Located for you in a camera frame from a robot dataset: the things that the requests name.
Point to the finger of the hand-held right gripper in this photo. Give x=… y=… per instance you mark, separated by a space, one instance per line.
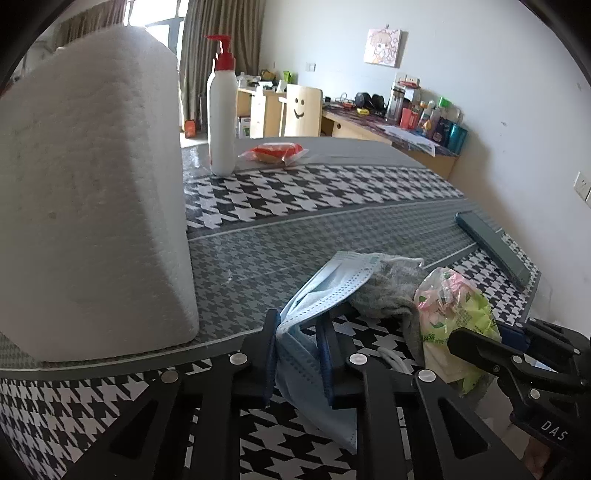
x=554 y=341
x=475 y=346

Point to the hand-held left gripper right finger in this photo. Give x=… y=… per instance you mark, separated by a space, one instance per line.
x=328 y=364

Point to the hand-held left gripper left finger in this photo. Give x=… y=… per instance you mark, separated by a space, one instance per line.
x=270 y=360

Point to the green tissue packet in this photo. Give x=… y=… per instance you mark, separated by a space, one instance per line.
x=452 y=314

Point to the blue face mask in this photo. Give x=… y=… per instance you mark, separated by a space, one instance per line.
x=332 y=281

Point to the gray sock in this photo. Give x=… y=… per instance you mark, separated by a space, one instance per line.
x=388 y=290

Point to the white foam box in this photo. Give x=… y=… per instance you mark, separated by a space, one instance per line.
x=92 y=194

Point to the person's right hand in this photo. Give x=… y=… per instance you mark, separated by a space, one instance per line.
x=538 y=459

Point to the dark green long box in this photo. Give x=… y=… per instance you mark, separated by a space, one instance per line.
x=496 y=249

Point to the red snack packet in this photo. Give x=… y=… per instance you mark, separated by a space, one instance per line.
x=274 y=152

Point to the printed papers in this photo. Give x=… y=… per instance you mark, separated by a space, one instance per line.
x=408 y=137

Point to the group of bottles on desk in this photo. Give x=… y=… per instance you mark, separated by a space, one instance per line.
x=429 y=120

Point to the white carton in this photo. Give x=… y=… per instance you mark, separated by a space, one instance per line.
x=245 y=127

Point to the white pump bottle red cap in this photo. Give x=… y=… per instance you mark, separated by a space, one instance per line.
x=221 y=129

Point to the wooden desk with clutter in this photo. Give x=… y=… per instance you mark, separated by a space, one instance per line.
x=360 y=129

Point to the orange bag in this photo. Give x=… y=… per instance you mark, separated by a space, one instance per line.
x=190 y=128

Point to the wooden chair smiley backrest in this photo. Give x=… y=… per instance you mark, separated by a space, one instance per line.
x=302 y=110

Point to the black headphones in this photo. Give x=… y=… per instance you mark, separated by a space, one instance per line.
x=369 y=101

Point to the brown curtain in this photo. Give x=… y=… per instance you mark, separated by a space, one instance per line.
x=217 y=23
x=92 y=21

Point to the glass balcony door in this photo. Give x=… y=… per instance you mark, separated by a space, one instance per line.
x=157 y=18

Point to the white wall socket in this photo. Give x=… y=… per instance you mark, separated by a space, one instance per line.
x=583 y=187

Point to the white red wall holder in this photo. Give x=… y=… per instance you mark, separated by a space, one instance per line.
x=410 y=81

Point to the cartoon wall picture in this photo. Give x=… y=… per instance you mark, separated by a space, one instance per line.
x=382 y=47

